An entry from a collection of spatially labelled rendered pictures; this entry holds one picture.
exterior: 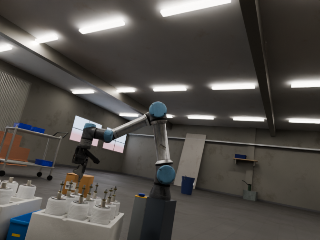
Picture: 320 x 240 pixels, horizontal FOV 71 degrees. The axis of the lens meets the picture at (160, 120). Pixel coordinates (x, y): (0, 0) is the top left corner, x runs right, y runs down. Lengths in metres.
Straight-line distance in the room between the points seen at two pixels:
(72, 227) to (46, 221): 0.13
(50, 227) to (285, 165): 10.76
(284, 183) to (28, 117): 10.88
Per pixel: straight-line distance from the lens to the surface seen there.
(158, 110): 1.48
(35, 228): 1.32
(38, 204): 1.71
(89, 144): 1.52
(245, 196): 10.58
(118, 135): 1.62
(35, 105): 10.31
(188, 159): 11.76
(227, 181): 11.65
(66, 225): 1.26
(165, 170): 1.43
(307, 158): 11.54
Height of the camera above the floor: 0.47
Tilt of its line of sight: 13 degrees up
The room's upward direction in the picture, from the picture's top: 10 degrees clockwise
